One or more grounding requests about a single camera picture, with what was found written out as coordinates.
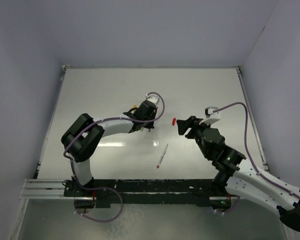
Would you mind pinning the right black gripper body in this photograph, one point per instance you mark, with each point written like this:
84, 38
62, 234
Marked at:
197, 129

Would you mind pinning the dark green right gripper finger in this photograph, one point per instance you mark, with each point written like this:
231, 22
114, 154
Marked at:
182, 130
183, 124

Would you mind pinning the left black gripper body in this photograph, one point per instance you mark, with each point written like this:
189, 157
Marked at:
149, 124

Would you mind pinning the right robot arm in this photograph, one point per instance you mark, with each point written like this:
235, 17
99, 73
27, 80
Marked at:
239, 177

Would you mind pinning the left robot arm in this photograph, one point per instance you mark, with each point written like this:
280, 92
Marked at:
82, 138

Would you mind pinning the white pen red end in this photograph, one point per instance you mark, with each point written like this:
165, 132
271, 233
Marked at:
162, 156

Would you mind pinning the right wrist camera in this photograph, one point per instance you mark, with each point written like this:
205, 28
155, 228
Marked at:
212, 115

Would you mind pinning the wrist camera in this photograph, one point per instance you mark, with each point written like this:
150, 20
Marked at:
154, 99
212, 115

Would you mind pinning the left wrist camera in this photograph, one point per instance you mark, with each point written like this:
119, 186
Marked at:
154, 99

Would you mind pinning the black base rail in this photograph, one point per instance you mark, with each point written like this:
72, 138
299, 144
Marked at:
107, 192

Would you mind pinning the aluminium frame rail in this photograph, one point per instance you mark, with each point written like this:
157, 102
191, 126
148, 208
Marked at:
42, 189

